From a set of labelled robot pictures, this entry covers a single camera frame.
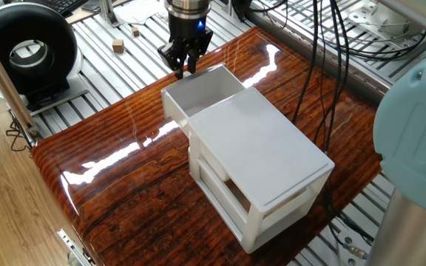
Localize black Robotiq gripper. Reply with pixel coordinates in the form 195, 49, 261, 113
157, 13, 214, 81

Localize white plastic drawer cabinet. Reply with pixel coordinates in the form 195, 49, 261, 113
186, 87, 335, 255

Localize white crumpled cloth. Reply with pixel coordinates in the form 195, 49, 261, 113
112, 0, 170, 26

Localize black computer keyboard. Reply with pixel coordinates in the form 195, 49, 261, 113
44, 0, 89, 18

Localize glossy wood-grain table mat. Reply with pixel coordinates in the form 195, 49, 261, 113
31, 25, 382, 266

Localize silver mounting plate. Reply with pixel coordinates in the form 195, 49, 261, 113
348, 0, 425, 38

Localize short aluminium profile post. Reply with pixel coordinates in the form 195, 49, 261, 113
100, 0, 121, 28

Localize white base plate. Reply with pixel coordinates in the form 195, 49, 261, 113
0, 46, 90, 116

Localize grey metal divider rail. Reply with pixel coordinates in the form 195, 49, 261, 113
246, 5, 391, 107

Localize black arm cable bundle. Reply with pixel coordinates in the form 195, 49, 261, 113
291, 0, 351, 156

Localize beige diagonal frame bar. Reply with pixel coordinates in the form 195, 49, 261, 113
0, 22, 44, 146

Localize thin black loose wires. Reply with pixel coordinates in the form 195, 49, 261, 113
4, 117, 33, 153

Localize black cables on table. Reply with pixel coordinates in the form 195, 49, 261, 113
231, 0, 426, 63

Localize silver metal corner bracket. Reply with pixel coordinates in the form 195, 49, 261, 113
56, 228, 96, 266

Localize metal cable connector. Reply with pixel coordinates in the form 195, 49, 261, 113
342, 236, 370, 260

